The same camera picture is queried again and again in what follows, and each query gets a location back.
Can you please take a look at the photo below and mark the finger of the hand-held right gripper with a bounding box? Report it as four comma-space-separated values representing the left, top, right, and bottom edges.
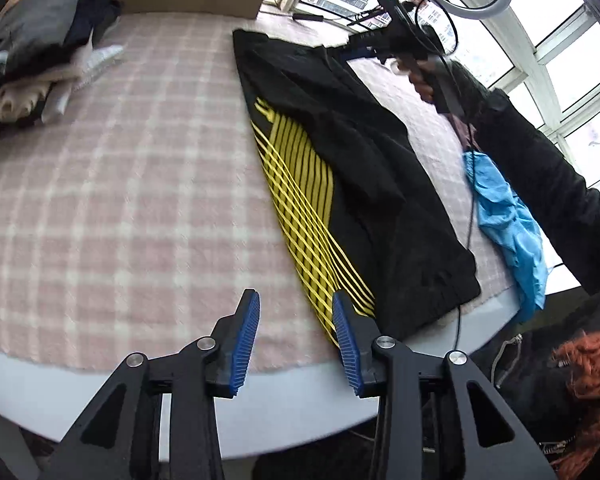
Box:
337, 42, 386, 63

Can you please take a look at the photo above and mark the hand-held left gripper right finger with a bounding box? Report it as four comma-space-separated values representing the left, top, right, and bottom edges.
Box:
332, 291, 558, 480

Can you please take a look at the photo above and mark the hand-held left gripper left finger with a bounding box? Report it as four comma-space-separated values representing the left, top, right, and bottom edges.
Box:
37, 288, 261, 480

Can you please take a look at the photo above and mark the black garment with yellow stripes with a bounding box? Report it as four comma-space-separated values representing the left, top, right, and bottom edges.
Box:
231, 29, 482, 348

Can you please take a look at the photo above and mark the person's right forearm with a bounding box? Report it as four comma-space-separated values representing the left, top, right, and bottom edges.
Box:
445, 60, 600, 296

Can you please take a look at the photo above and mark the person's right hand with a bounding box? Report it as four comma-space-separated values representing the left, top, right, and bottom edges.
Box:
401, 56, 437, 104

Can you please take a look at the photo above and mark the brown garment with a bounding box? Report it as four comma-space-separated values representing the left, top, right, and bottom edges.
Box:
450, 115, 478, 153

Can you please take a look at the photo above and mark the pink plaid blanket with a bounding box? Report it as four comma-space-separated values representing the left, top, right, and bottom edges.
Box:
0, 10, 518, 376

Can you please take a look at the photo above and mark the person's black jacket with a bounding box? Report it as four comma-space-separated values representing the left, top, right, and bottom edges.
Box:
490, 280, 600, 480

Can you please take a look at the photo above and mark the blue shirt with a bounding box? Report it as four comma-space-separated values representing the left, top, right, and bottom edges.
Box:
461, 151, 549, 326

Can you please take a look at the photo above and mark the orange knitted scarf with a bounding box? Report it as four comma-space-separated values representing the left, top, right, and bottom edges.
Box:
550, 325, 600, 480

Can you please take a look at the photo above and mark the white cloth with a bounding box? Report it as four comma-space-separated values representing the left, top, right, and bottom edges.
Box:
41, 44, 127, 125

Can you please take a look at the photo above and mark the dark navy garment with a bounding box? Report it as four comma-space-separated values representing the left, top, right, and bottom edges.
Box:
62, 2, 123, 48

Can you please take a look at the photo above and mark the grey jacket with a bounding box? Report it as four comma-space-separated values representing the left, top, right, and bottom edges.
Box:
0, 0, 126, 81

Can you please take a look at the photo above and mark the beige folded cloth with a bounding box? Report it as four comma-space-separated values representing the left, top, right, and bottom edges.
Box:
0, 65, 83, 122

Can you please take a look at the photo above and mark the ring light cable with remote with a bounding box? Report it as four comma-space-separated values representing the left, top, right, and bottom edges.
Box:
260, 2, 396, 26

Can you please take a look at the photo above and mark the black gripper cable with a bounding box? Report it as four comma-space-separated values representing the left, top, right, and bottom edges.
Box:
415, 0, 481, 356

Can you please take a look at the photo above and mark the white window frame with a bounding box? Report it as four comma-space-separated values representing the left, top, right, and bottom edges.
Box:
260, 0, 600, 191

